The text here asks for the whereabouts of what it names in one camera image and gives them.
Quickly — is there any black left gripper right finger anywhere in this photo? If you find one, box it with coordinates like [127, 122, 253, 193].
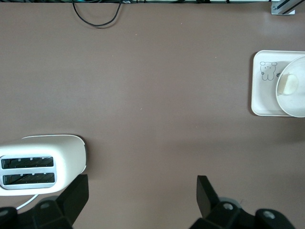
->
[189, 175, 295, 229]

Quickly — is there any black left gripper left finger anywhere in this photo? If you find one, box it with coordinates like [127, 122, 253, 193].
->
[0, 174, 90, 229]

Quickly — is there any round beige plate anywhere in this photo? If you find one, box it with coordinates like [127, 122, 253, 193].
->
[276, 55, 305, 118]

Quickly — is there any pale steamed bun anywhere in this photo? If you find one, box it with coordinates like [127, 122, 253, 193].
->
[278, 73, 300, 96]

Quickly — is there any beige rabbit print tray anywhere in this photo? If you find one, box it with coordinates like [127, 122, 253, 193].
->
[251, 50, 305, 117]

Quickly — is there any cream two-slot toaster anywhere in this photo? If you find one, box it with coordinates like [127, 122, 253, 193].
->
[0, 135, 87, 197]

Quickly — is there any white toaster power cable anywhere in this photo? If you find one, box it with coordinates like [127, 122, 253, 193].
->
[16, 194, 40, 211]

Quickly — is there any black looped cable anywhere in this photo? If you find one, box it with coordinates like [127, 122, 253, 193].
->
[71, 0, 123, 29]

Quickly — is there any aluminium camera mount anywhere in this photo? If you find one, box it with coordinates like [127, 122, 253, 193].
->
[270, 0, 296, 16]

